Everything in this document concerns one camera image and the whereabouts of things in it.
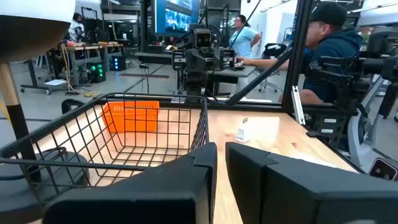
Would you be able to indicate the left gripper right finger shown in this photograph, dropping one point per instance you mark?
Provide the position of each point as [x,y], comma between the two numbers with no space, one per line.
[311,199]

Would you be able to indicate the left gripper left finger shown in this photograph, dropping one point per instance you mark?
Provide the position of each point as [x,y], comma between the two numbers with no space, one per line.
[140,199]

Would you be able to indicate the white box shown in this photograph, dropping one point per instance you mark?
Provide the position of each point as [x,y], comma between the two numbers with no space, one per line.
[264,129]

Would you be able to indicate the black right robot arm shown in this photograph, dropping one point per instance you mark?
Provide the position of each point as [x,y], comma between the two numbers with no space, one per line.
[196,84]

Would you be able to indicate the grey desk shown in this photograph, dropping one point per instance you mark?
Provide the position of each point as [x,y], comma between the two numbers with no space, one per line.
[236,72]

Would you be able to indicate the person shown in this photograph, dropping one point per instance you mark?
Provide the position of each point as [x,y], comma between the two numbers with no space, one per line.
[244,40]
[76,29]
[329,49]

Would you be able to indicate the large display screen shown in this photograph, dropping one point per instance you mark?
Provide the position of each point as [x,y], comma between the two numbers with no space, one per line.
[174,15]

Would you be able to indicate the black office chair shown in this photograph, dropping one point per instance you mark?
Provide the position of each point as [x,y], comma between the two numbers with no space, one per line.
[273,49]

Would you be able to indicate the black device with lenses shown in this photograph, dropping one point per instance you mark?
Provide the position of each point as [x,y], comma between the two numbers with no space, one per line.
[384,169]

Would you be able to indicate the orange plastic basket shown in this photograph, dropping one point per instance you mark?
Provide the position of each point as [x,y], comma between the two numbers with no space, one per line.
[136,119]

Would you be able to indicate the computer with blue lights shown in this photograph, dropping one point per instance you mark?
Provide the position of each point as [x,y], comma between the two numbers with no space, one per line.
[118,63]

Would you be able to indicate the computer with green lights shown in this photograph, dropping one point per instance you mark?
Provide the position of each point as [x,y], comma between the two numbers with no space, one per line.
[96,71]

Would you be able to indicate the wooden workbench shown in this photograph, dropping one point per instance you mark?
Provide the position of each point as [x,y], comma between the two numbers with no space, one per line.
[90,47]

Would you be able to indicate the white board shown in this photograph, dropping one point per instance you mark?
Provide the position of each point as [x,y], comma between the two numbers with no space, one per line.
[55,82]

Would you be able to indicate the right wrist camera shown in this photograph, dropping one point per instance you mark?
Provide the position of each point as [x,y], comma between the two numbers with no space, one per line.
[202,39]

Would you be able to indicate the silver metal bracket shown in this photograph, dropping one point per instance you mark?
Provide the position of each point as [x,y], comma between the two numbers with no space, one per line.
[298,105]

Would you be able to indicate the black aluminium table frame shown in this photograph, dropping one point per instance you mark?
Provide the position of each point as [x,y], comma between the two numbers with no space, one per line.
[298,46]

